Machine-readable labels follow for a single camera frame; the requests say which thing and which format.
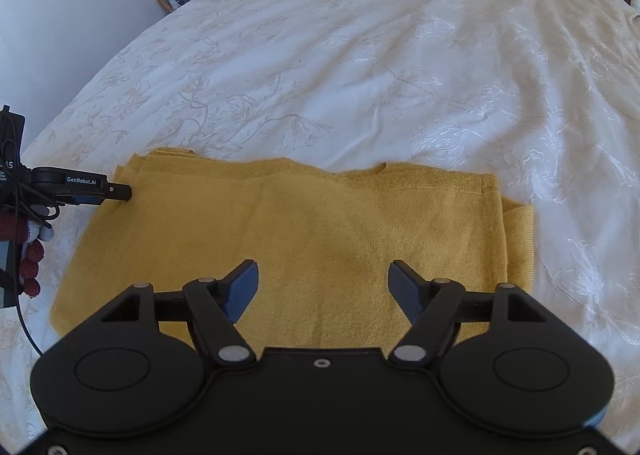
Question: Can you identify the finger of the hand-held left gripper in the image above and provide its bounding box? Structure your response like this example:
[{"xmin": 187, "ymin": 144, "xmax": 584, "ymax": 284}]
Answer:
[{"xmin": 56, "ymin": 172, "xmax": 133, "ymax": 206}]

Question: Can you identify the black cable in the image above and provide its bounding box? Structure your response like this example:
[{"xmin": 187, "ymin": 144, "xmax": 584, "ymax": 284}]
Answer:
[{"xmin": 14, "ymin": 280, "xmax": 45, "ymax": 357}]

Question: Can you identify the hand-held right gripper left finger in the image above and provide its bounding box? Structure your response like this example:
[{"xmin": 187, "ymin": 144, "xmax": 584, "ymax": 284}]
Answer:
[{"xmin": 97, "ymin": 259, "xmax": 259, "ymax": 368}]

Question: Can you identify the yellow knit sweater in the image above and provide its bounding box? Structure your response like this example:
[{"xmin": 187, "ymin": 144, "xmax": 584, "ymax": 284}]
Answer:
[{"xmin": 50, "ymin": 147, "xmax": 535, "ymax": 351}]

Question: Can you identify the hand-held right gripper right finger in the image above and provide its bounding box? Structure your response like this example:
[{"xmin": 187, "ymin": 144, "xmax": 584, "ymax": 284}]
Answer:
[{"xmin": 387, "ymin": 259, "xmax": 548, "ymax": 368}]

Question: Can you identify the white floral bedspread bed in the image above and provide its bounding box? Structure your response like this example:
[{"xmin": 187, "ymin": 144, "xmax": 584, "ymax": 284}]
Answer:
[{"xmin": 0, "ymin": 0, "xmax": 640, "ymax": 451}]

